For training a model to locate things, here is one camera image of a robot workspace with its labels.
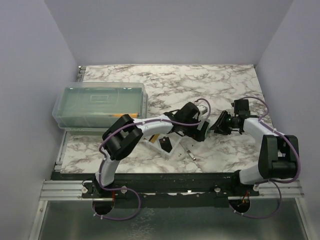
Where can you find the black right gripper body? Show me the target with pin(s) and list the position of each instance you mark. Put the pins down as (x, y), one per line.
(233, 121)

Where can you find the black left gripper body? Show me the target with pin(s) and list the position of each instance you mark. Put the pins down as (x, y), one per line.
(190, 131)

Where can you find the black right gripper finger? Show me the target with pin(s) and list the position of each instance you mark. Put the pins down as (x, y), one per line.
(222, 130)
(222, 121)

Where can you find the green leather card holder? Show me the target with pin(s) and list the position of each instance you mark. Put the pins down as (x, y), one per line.
(207, 132)

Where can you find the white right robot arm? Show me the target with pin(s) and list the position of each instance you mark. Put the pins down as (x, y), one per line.
(278, 160)

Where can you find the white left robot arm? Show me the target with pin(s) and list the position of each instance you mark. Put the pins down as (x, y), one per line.
(122, 137)

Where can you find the gold card in tray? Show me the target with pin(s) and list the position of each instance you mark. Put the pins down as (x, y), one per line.
(154, 138)

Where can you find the small metal cylinder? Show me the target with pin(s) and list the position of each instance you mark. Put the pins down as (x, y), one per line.
(191, 155)

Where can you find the clear small plastic tray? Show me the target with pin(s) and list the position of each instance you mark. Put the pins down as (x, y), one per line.
(174, 138)

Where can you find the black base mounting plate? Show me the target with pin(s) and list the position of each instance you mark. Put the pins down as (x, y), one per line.
(162, 190)

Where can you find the clear plastic storage box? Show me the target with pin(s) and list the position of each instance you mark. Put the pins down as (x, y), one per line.
(96, 106)

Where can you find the aluminium extrusion rail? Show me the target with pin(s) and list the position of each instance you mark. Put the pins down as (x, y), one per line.
(72, 190)

